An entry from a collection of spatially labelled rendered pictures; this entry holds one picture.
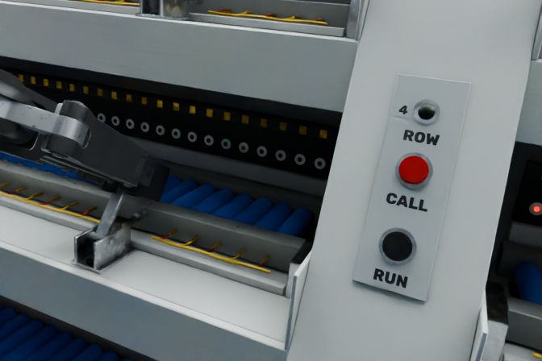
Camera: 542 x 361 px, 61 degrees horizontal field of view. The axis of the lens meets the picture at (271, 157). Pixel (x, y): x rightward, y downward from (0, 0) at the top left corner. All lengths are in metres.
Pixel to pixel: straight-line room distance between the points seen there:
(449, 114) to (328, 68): 0.08
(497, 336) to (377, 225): 0.10
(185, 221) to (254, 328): 0.12
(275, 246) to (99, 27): 0.21
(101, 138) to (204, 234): 0.15
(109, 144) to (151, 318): 0.13
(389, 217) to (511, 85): 0.10
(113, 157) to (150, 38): 0.12
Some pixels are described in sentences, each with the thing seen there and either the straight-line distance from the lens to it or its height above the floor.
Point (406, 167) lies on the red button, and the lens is 0.26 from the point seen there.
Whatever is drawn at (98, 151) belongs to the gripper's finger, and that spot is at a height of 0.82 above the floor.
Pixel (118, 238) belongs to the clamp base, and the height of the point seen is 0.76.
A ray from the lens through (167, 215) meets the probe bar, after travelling 0.39.
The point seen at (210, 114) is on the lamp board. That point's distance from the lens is 0.48.
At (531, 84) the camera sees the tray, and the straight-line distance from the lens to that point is 0.29.
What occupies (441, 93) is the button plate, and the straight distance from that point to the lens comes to 0.28.
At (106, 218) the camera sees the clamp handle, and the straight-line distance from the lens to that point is 0.36.
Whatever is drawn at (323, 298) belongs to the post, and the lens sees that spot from 0.28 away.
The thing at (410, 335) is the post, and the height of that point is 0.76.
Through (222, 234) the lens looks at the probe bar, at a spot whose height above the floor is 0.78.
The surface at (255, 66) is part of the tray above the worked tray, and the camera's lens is 0.31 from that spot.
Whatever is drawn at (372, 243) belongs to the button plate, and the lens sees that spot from 0.27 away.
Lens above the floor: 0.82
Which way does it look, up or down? 4 degrees up
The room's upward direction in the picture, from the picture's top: 13 degrees clockwise
